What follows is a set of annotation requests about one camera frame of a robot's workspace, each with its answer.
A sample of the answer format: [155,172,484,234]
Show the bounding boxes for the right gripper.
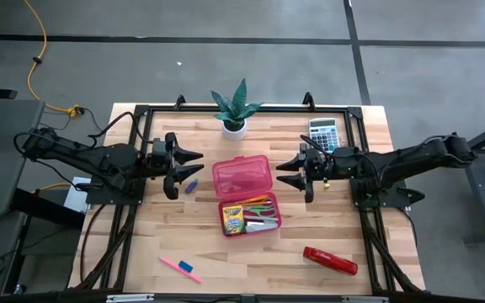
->
[274,141,316,204]

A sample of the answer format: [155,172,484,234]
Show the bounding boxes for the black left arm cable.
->
[87,109,149,146]

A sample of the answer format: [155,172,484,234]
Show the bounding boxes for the pink pencil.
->
[159,257,204,284]

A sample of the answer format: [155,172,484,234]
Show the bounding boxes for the black aluminium table frame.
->
[67,91,427,295]

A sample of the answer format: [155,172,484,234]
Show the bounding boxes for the grey calculator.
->
[307,117,341,153]

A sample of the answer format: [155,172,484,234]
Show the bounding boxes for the white paper sheet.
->
[63,176,93,214]

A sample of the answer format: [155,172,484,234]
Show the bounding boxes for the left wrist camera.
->
[152,137,168,167]

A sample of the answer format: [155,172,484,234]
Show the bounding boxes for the crayon box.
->
[221,205,247,237]

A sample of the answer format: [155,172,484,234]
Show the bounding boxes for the red stapler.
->
[301,246,359,277]

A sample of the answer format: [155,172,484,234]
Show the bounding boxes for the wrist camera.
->
[152,137,168,167]
[307,145,326,169]

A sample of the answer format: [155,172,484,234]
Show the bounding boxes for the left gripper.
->
[162,131,205,201]

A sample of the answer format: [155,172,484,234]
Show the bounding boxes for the green handled scissors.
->
[242,201,280,222]

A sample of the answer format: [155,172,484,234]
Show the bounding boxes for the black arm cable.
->
[87,109,149,146]
[300,134,332,159]

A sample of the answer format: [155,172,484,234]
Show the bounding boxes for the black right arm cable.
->
[300,134,332,159]

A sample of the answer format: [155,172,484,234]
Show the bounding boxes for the snake plant in white pot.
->
[210,77,264,142]

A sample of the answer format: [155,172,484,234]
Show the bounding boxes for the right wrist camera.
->
[307,145,326,169]

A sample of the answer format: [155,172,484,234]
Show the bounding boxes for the yellow extension cable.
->
[23,0,84,118]

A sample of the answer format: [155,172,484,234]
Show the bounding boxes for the pink plastic pencil box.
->
[211,154,284,238]

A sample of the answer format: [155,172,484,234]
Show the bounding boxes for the silver aluminium bar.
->
[341,295,389,303]
[106,294,155,303]

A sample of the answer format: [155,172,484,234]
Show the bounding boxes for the small stapler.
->
[244,218,280,234]

